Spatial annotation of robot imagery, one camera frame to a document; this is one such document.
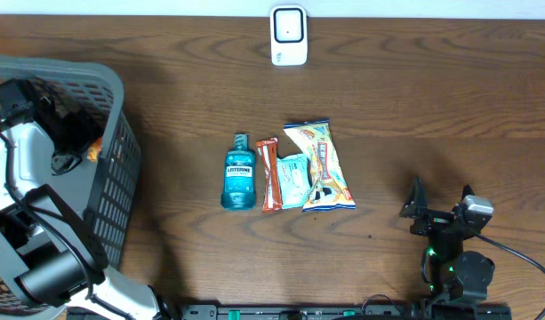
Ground black left camera cable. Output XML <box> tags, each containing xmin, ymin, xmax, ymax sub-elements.
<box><xmin>0</xmin><ymin>132</ymin><xmax>95</xmax><ymax>303</ymax></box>

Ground light blue wipes pack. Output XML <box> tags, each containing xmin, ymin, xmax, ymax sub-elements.
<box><xmin>277</xmin><ymin>154</ymin><xmax>311</xmax><ymax>209</ymax></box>

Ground grey plastic shopping basket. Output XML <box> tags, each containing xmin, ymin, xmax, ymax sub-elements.
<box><xmin>0</xmin><ymin>54</ymin><xmax>142</xmax><ymax>317</ymax></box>

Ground white barcode scanner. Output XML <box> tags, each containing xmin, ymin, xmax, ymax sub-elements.
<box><xmin>269</xmin><ymin>4</ymin><xmax>309</xmax><ymax>67</ymax></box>

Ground orange small box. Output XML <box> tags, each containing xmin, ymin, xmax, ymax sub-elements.
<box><xmin>87</xmin><ymin>138</ymin><xmax>102</xmax><ymax>163</ymax></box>

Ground yellow snack bag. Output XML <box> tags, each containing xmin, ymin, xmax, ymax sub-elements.
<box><xmin>284</xmin><ymin>119</ymin><xmax>357</xmax><ymax>212</ymax></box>

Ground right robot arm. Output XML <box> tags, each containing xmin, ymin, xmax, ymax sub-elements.
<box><xmin>399</xmin><ymin>178</ymin><xmax>495</xmax><ymax>319</ymax></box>

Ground teal Listerine mouthwash bottle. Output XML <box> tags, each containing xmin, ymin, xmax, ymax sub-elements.
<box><xmin>220</xmin><ymin>133</ymin><xmax>256</xmax><ymax>211</ymax></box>

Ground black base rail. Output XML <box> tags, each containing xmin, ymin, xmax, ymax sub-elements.
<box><xmin>67</xmin><ymin>302</ymin><xmax>513</xmax><ymax>320</ymax></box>

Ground red snack bar wrapper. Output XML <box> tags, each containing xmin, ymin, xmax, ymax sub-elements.
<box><xmin>256</xmin><ymin>137</ymin><xmax>283</xmax><ymax>213</ymax></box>

